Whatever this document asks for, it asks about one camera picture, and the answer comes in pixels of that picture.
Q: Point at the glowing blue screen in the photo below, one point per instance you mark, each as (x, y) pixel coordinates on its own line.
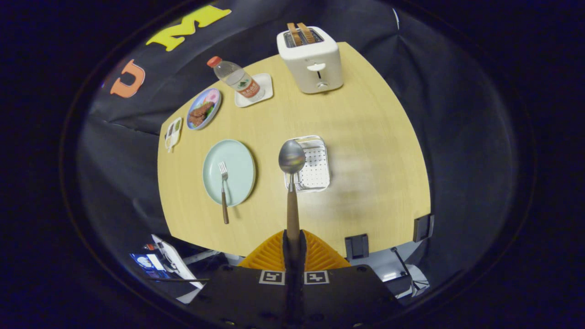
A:
(146, 262)

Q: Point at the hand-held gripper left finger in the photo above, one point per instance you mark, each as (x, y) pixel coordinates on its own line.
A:
(288, 274)

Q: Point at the light green plate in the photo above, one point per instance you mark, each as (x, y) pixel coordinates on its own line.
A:
(237, 169)

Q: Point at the white divided sauce dish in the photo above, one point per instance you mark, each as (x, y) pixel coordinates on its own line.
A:
(173, 132)

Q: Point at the white square coaster tray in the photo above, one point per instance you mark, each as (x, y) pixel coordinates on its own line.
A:
(266, 84)

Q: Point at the white toaster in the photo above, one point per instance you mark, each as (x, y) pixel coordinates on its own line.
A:
(297, 73)

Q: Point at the white panel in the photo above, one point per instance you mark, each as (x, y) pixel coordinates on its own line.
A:
(180, 265)

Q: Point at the brown toast slice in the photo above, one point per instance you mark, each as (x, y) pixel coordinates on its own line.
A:
(306, 33)
(294, 34)

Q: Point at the black table clamp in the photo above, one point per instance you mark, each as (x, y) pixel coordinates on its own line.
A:
(356, 246)
(422, 227)

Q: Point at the colourful plate with food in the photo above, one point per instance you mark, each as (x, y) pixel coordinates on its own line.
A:
(203, 109)

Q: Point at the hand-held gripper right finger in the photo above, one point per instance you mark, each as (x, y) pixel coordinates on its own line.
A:
(300, 274)

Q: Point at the clear water bottle red cap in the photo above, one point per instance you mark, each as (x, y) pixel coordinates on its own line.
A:
(237, 80)

